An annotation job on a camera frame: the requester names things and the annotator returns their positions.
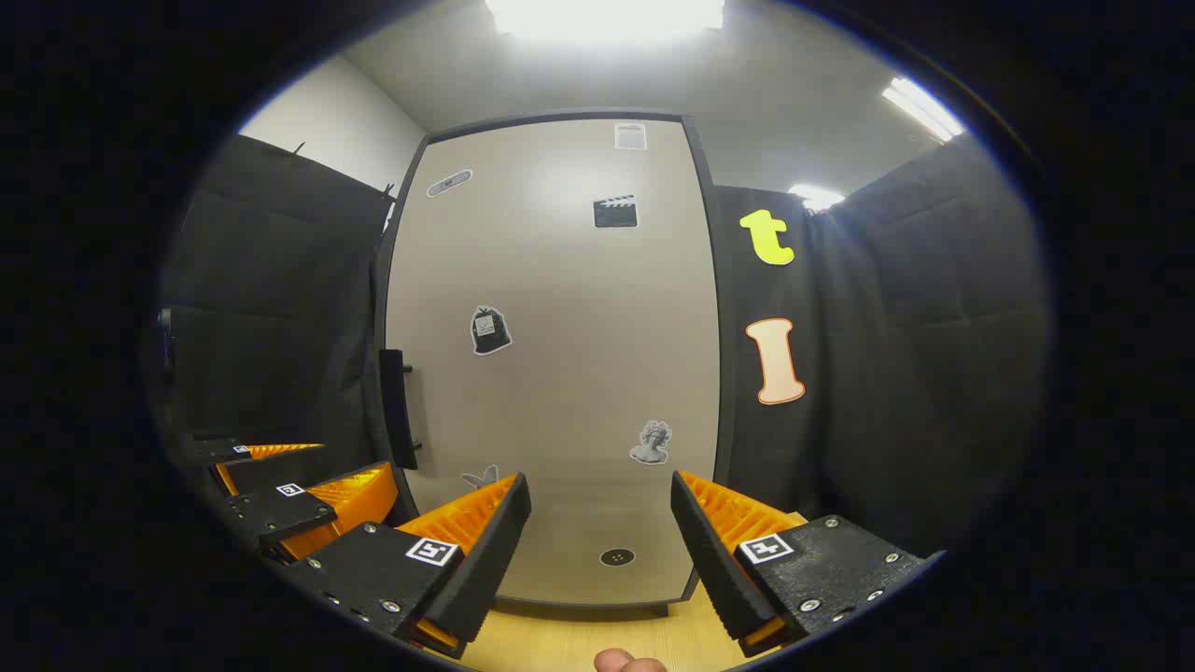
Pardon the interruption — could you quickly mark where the ceiling light panel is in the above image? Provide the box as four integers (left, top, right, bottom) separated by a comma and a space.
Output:
881, 76, 965, 143
788, 183, 847, 212
484, 0, 726, 45

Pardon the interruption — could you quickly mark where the black door handle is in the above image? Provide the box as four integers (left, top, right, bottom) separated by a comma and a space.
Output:
377, 348, 420, 471

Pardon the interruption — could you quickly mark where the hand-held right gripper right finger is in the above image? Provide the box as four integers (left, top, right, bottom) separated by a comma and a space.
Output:
670, 469, 936, 658

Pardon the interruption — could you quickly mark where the black backdrop cloth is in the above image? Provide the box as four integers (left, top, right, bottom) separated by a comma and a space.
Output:
154, 131, 1054, 557

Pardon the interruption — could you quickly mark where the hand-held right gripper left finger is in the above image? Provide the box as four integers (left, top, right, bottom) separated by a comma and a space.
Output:
280, 472, 533, 660

